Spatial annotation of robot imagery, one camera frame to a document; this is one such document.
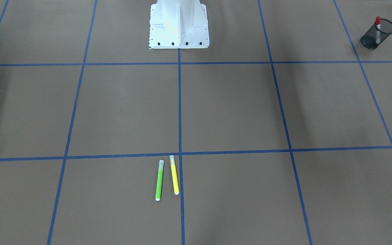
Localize white marker red cap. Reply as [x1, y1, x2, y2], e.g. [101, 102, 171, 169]
[375, 16, 381, 45]

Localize green highlighter pen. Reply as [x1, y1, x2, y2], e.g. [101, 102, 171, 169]
[154, 160, 164, 201]

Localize yellow highlighter pen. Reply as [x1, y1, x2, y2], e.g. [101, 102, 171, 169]
[169, 155, 180, 195]

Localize near black mesh pen cup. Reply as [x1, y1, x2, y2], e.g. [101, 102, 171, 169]
[360, 17, 392, 50]

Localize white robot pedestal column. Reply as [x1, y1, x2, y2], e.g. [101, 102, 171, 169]
[148, 0, 210, 49]

